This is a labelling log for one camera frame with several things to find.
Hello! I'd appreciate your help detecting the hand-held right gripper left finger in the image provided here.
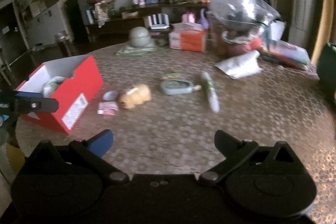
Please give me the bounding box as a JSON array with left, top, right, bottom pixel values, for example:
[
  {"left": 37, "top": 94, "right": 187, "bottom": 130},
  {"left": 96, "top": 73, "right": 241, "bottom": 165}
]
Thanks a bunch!
[{"left": 25, "top": 130, "right": 130, "bottom": 185}]

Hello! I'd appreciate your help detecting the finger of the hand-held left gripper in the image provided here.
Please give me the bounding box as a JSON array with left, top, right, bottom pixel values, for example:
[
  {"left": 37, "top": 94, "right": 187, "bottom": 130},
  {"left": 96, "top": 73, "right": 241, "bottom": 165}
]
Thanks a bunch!
[
  {"left": 16, "top": 98, "right": 59, "bottom": 116},
  {"left": 15, "top": 91, "right": 44, "bottom": 98}
]

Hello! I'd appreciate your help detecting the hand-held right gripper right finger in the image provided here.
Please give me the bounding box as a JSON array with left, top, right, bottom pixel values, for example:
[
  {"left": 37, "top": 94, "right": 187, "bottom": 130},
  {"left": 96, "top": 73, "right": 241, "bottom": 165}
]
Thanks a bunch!
[{"left": 199, "top": 130, "right": 302, "bottom": 185}]

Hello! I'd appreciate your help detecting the white plastic shopping bag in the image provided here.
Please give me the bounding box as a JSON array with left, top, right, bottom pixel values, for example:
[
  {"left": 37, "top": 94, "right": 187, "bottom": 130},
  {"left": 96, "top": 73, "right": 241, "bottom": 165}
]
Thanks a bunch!
[{"left": 42, "top": 76, "right": 67, "bottom": 98}]

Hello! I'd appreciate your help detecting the small pink white packet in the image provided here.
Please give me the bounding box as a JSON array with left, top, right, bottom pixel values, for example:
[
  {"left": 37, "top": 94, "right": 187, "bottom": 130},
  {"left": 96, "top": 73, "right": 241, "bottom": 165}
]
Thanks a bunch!
[{"left": 98, "top": 101, "right": 119, "bottom": 116}]

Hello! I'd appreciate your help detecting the red cardboard shoe box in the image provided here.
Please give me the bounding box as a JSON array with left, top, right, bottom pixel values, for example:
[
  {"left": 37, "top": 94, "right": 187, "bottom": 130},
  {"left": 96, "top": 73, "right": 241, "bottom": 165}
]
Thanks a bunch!
[{"left": 15, "top": 55, "right": 103, "bottom": 134}]

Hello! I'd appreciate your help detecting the white green marker pen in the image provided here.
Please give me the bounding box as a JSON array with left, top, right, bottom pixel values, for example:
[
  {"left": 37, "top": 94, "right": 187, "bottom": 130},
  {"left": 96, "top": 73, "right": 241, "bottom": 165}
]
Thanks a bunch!
[{"left": 201, "top": 71, "right": 220, "bottom": 113}]

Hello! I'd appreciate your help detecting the tan plush toy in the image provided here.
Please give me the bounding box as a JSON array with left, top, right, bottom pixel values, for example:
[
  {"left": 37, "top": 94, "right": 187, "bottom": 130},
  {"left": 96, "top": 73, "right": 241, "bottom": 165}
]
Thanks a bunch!
[{"left": 117, "top": 84, "right": 152, "bottom": 109}]

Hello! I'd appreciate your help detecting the small green orange packet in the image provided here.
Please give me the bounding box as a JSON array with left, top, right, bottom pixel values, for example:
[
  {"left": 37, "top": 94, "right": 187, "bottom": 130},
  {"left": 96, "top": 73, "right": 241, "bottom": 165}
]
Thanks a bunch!
[{"left": 161, "top": 71, "right": 181, "bottom": 80}]

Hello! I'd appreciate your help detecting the wooden chair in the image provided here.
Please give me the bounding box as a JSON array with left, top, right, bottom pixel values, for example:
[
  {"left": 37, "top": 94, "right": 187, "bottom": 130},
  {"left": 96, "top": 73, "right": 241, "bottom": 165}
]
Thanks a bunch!
[{"left": 0, "top": 48, "right": 12, "bottom": 86}]

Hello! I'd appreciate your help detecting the tall glass jar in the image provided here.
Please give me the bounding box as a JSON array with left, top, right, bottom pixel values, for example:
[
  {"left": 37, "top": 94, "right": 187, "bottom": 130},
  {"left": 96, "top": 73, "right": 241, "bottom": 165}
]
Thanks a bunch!
[{"left": 55, "top": 32, "right": 74, "bottom": 56}]

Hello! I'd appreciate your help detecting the white paper bag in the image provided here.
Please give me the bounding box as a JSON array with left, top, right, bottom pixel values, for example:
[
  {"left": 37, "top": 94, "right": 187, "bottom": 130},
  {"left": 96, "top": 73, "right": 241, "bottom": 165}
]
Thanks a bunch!
[{"left": 215, "top": 50, "right": 262, "bottom": 80}]

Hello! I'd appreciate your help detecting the dark small fridge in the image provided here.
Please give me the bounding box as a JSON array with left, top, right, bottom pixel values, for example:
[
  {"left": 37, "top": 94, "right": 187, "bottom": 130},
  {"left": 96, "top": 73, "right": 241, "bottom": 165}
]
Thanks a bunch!
[{"left": 64, "top": 0, "right": 96, "bottom": 43}]

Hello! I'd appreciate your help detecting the orange brown fabric bag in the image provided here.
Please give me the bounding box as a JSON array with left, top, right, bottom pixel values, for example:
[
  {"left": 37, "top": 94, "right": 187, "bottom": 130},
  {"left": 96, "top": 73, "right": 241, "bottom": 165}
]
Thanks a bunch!
[{"left": 220, "top": 30, "right": 263, "bottom": 56}]

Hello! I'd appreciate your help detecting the green folded cloth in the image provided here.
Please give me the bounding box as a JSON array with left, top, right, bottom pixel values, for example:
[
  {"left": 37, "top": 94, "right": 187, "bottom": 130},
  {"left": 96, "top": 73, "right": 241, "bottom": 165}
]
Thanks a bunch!
[{"left": 115, "top": 40, "right": 160, "bottom": 56}]

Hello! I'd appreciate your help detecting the orange white tissue box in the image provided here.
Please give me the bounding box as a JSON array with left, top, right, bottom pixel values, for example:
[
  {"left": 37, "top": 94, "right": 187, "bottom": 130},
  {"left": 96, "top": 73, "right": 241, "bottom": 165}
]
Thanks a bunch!
[{"left": 168, "top": 22, "right": 208, "bottom": 52}]

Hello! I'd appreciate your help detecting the stack of coloured folders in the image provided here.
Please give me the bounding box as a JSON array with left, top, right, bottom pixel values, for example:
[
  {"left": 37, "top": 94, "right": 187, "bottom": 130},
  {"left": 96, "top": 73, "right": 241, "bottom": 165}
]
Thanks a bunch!
[{"left": 260, "top": 40, "right": 311, "bottom": 71}]

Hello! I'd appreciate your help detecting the printed snack bag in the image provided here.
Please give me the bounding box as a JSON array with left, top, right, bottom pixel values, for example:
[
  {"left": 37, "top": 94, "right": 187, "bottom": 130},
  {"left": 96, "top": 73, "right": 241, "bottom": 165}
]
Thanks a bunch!
[{"left": 94, "top": 1, "right": 108, "bottom": 21}]

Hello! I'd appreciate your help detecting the grey round bowl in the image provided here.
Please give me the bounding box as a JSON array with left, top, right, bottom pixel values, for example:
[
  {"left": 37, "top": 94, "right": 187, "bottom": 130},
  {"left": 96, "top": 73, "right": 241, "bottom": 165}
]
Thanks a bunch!
[{"left": 128, "top": 27, "right": 151, "bottom": 48}]

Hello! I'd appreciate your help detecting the wooden television cabinet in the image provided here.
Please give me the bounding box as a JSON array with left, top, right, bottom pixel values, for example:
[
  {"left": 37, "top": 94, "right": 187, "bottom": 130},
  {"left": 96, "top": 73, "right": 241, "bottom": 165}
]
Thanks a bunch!
[{"left": 85, "top": 2, "right": 210, "bottom": 42}]

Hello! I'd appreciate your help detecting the purple swan toy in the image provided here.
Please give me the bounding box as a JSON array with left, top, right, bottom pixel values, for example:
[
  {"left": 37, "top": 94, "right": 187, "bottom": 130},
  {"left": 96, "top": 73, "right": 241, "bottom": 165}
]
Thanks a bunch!
[{"left": 197, "top": 7, "right": 209, "bottom": 29}]

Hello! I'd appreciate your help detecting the white planter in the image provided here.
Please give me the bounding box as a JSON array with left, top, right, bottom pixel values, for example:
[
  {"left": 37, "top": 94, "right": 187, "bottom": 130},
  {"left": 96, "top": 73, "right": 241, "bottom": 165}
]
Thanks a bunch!
[{"left": 270, "top": 19, "right": 285, "bottom": 41}]

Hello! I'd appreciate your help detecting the green orange appliance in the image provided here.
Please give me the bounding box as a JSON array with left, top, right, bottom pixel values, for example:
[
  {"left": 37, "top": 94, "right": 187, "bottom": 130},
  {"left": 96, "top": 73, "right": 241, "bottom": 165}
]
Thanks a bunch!
[{"left": 316, "top": 42, "right": 336, "bottom": 104}]

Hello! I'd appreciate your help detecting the pink toy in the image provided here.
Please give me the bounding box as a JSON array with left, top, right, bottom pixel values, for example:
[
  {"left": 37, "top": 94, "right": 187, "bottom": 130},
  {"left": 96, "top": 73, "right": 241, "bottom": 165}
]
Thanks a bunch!
[{"left": 182, "top": 11, "right": 196, "bottom": 23}]

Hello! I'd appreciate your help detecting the white router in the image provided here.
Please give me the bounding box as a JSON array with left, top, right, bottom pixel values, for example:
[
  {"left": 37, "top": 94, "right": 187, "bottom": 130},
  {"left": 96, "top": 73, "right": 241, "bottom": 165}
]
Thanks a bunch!
[{"left": 147, "top": 13, "right": 171, "bottom": 30}]

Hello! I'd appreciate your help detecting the pile of clear plastic bags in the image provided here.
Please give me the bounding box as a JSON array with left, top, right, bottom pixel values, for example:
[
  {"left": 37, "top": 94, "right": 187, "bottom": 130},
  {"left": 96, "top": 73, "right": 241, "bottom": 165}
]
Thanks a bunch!
[{"left": 207, "top": 0, "right": 281, "bottom": 33}]

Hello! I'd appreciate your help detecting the white standing air conditioner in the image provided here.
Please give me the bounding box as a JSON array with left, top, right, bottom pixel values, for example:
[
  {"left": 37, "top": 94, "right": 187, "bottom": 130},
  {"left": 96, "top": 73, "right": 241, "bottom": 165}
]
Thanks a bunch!
[{"left": 289, "top": 0, "right": 319, "bottom": 56}]

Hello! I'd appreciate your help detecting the yellow curtain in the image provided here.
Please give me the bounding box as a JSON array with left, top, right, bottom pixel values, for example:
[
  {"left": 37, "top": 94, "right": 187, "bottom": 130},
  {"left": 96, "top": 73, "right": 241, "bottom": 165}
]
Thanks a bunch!
[{"left": 311, "top": 0, "right": 336, "bottom": 56}]

